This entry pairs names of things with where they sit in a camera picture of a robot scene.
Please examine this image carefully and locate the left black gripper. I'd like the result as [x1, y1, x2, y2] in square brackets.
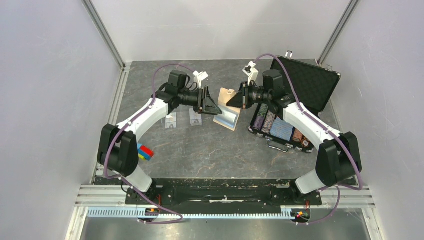
[178, 86, 222, 116]

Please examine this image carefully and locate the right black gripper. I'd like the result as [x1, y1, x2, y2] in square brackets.
[227, 81, 272, 109]

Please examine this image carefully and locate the tan leather card holder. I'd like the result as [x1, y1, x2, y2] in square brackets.
[213, 87, 241, 131]

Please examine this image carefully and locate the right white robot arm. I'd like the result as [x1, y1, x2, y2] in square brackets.
[226, 66, 362, 204]

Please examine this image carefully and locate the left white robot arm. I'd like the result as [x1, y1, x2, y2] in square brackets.
[97, 70, 222, 204]

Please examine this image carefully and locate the black poker chip case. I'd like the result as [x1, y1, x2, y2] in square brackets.
[265, 54, 344, 149]

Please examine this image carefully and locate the colourful toy block stack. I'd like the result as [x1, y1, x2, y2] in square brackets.
[137, 143, 155, 161]

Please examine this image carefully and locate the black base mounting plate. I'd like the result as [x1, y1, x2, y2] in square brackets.
[145, 184, 323, 206]

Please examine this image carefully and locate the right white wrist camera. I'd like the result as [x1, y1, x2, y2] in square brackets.
[242, 61, 259, 86]

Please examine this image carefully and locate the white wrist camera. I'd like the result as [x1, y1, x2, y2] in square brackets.
[192, 70, 209, 90]
[242, 61, 259, 86]

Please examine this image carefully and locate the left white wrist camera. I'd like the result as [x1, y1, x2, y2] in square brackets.
[192, 70, 209, 90]

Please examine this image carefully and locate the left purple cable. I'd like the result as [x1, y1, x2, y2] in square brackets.
[102, 64, 184, 225]

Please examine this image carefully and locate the purple cable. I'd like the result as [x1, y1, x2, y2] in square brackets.
[252, 53, 364, 226]
[102, 64, 184, 225]

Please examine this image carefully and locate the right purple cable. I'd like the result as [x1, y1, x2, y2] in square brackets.
[252, 53, 364, 226]

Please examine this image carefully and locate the right aluminium corner post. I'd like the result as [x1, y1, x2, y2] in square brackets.
[316, 0, 360, 67]

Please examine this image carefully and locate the aluminium corner post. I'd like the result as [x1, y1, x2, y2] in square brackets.
[82, 0, 126, 70]
[316, 0, 360, 67]

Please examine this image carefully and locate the aluminium front frame rail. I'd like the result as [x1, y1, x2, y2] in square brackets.
[65, 185, 385, 240]

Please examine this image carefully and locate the left aluminium corner post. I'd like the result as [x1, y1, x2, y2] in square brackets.
[82, 0, 126, 70]

